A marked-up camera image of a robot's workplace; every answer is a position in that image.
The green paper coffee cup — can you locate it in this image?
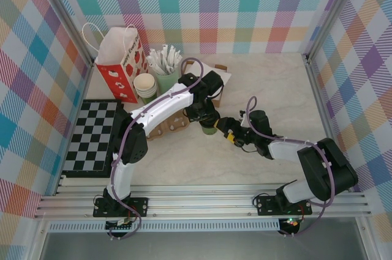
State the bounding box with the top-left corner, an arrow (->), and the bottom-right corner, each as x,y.
201,124 -> 219,136

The brown pulp cup carrier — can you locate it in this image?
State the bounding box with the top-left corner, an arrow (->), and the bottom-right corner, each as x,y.
146,113 -> 192,141

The red white paper gift bag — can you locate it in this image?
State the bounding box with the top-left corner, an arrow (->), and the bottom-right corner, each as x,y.
81,23 -> 148,105

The pile of white napkins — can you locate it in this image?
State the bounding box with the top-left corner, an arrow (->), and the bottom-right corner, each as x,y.
191,59 -> 232,102

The mint green holder cup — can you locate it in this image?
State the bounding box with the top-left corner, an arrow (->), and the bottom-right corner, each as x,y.
156,69 -> 181,95

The stack of green paper cups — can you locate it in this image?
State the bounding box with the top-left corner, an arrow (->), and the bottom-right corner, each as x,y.
134,73 -> 159,105

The black grey checkerboard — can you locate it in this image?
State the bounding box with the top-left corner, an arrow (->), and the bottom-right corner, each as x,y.
62,98 -> 125,179

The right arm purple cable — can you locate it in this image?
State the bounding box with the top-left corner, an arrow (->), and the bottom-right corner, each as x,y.
246,96 -> 336,238

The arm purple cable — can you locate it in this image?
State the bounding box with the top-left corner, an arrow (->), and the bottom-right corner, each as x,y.
246,96 -> 336,238
110,57 -> 214,241

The right aluminium side rail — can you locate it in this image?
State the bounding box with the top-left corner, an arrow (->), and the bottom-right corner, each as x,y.
305,54 -> 352,192

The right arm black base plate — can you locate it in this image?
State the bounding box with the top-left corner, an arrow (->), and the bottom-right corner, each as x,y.
255,195 -> 313,217

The aluminium mounting rail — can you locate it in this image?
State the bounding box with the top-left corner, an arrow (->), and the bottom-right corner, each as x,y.
33,184 -> 373,220

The grey slotted cable duct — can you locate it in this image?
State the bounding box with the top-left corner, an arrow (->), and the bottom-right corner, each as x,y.
48,222 -> 281,232

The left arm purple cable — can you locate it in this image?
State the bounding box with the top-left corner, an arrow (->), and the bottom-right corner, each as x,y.
110,57 -> 214,241

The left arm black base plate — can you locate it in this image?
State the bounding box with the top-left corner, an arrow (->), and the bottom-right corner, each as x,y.
93,197 -> 149,218

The right aluminium frame post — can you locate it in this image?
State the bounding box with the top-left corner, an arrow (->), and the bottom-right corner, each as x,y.
306,0 -> 361,65

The aluminium frame post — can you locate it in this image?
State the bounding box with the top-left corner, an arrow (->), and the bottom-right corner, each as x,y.
32,0 -> 94,68
306,0 -> 361,65

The left aluminium frame post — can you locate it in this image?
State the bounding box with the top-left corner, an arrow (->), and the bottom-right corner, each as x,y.
32,0 -> 94,68

